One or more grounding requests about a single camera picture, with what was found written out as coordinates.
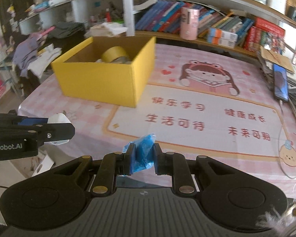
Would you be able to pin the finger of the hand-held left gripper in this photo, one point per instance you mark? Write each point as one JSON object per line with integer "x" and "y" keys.
{"x": 33, "y": 121}
{"x": 59, "y": 130}

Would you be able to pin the brown cardboard sheet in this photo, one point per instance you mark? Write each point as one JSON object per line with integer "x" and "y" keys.
{"x": 276, "y": 59}

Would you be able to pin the white shelf unit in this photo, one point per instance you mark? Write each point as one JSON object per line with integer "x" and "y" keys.
{"x": 127, "y": 9}

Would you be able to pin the pink checkered tablecloth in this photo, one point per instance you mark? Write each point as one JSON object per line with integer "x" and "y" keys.
{"x": 88, "y": 128}

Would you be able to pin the pink cylindrical humidifier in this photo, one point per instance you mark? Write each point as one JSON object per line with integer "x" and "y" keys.
{"x": 188, "y": 24}

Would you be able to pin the pile of clothes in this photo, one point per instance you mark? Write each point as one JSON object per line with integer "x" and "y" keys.
{"x": 71, "y": 45}

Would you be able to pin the white plastic stool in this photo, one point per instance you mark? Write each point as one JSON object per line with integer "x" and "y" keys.
{"x": 45, "y": 164}

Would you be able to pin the white storage container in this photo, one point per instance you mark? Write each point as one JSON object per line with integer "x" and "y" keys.
{"x": 276, "y": 2}

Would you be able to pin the blue plastic wrapper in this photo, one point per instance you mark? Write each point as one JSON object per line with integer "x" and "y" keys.
{"x": 144, "y": 153}

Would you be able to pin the pink stick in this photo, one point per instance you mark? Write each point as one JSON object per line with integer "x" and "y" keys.
{"x": 46, "y": 32}

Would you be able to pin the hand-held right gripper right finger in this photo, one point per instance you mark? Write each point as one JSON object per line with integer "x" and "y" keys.
{"x": 158, "y": 160}

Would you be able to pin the red boxed book set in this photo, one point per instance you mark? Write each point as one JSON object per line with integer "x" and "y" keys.
{"x": 264, "y": 34}

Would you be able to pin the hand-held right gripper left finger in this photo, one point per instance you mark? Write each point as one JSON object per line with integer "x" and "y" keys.
{"x": 130, "y": 160}

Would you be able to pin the white printed shirt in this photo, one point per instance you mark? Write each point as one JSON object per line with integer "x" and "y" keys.
{"x": 44, "y": 61}

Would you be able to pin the white power adapter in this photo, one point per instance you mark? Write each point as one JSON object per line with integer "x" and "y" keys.
{"x": 60, "y": 118}

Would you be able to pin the purple garment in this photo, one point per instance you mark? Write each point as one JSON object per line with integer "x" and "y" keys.
{"x": 24, "y": 54}

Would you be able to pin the crumpled white plastic bag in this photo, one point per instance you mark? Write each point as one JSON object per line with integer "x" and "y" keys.
{"x": 106, "y": 29}

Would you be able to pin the furry grey sleeve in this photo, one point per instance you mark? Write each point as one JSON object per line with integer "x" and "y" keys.
{"x": 276, "y": 222}

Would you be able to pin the row of colourful books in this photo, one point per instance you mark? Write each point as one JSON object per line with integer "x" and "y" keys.
{"x": 160, "y": 17}

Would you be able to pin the smartphone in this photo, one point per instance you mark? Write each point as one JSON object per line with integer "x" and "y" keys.
{"x": 280, "y": 84}

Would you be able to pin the yellow cardboard box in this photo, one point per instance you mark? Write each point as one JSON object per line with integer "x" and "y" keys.
{"x": 101, "y": 84}

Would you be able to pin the folded dark grey clothes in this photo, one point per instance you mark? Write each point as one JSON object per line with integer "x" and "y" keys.
{"x": 66, "y": 29}

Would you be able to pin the yellow tape roll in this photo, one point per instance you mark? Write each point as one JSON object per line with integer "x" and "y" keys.
{"x": 111, "y": 53}

